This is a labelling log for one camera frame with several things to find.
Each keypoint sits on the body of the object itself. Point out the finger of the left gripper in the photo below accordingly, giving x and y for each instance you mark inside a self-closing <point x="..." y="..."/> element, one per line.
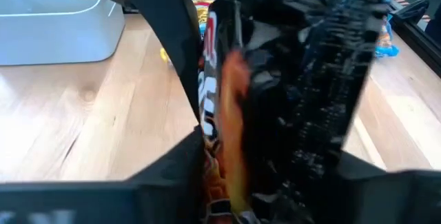
<point x="169" y="27"/>
<point x="348" y="62"/>

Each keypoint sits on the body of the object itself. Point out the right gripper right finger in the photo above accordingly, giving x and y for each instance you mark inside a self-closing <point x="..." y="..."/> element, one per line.
<point x="379" y="200"/>

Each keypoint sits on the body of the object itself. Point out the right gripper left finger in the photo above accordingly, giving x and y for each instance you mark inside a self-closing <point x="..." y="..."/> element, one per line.
<point x="155" y="200"/>

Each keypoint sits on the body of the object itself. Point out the yellow Maruchan chicken ramen pack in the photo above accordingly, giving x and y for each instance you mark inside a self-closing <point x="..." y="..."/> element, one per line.
<point x="164" y="55"/>

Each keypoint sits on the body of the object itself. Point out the Maruchan beef ramen pack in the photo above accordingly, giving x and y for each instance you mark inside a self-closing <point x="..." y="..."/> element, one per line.
<point x="386" y="43"/>
<point x="203" y="10"/>

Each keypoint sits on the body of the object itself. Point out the dark red snack packet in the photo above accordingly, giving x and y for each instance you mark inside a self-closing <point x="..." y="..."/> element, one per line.
<point x="268" y="96"/>

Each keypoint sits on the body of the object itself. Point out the white plastic bin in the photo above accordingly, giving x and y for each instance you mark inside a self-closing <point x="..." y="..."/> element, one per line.
<point x="51" y="27"/>

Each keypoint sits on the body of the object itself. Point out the black aluminium table frame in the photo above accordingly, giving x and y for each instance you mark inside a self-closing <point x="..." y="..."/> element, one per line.
<point x="420" y="45"/>

